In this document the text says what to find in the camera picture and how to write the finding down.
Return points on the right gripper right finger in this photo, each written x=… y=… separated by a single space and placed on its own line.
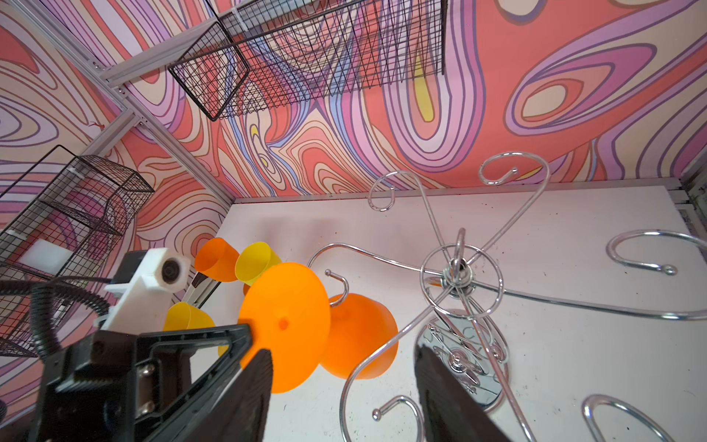
x=450 y=413

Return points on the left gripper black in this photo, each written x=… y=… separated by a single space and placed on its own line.
x=150 y=387

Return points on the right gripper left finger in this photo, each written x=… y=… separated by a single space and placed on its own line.
x=241 y=414

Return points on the yellow wine glass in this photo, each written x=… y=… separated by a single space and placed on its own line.
x=254 y=261
x=184 y=317

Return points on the orange wine glass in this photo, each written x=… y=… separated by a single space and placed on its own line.
x=290 y=315
x=217 y=260

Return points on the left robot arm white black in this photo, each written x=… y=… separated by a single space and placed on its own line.
x=42 y=296

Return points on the chrome wine glass rack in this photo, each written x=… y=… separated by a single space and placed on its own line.
x=605 y=350

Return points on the grey black stapler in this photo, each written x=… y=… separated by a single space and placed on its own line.
x=199 y=290

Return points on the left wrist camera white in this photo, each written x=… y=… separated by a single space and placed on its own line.
x=144 y=285

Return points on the left black wire basket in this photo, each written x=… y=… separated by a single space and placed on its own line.
x=82 y=203

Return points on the black wire basket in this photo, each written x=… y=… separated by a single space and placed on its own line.
x=82 y=203
x=268 y=54

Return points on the back black wire basket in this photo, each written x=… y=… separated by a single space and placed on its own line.
x=268 y=54

